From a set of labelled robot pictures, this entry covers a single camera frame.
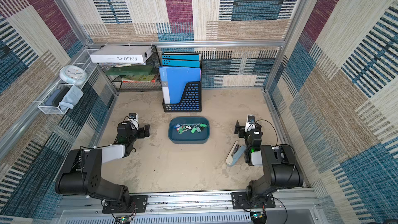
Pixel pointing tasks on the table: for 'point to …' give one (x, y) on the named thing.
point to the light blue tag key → (198, 129)
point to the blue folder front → (174, 81)
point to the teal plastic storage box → (188, 130)
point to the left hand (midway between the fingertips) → (140, 124)
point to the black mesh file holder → (191, 101)
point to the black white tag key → (188, 127)
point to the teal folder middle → (181, 63)
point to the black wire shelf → (119, 87)
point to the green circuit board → (124, 219)
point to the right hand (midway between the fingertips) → (247, 119)
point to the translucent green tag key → (181, 130)
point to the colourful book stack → (151, 78)
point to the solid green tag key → (202, 125)
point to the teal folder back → (182, 55)
